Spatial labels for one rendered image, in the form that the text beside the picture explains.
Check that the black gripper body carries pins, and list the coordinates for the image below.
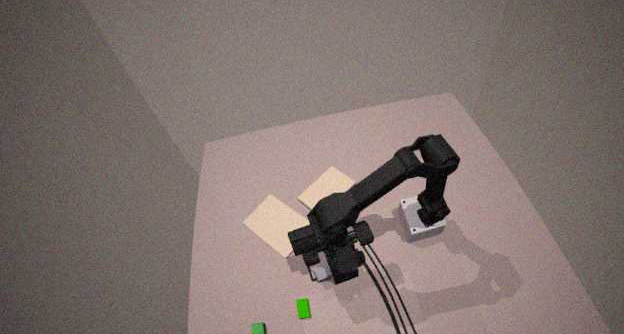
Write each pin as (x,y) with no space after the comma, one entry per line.
(362,232)

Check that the green cube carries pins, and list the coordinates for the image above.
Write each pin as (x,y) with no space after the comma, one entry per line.
(258,328)
(303,308)

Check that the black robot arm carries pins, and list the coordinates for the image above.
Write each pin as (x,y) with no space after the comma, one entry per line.
(331,217)

